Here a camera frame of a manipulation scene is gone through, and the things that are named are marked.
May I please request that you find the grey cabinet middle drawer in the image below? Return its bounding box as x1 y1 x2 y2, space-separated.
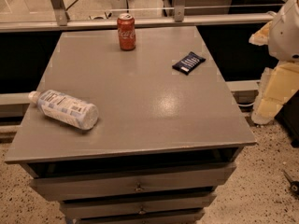
60 192 216 218

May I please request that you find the grey cabinet top drawer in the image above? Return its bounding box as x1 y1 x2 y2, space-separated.
30 162 236 201

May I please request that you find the grey metal railing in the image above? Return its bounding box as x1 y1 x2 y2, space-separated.
0 0 282 33

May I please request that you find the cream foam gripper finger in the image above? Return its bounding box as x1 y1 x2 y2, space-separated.
251 62 299 125

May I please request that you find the grey cabinet drawer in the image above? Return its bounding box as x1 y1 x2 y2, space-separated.
76 209 205 224
30 162 236 201
60 192 216 218

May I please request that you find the dark blue snack packet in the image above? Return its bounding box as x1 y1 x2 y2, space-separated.
172 51 206 76

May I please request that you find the clear plastic water bottle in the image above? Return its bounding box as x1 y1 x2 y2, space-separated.
28 90 99 131

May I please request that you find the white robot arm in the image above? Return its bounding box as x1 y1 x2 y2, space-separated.
249 0 299 125

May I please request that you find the black caster wheel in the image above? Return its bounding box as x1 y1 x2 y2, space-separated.
283 171 299 195

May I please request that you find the red coke can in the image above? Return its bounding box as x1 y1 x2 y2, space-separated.
117 13 135 50

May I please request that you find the grey cabinet bottom drawer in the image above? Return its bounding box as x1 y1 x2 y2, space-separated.
76 209 205 224

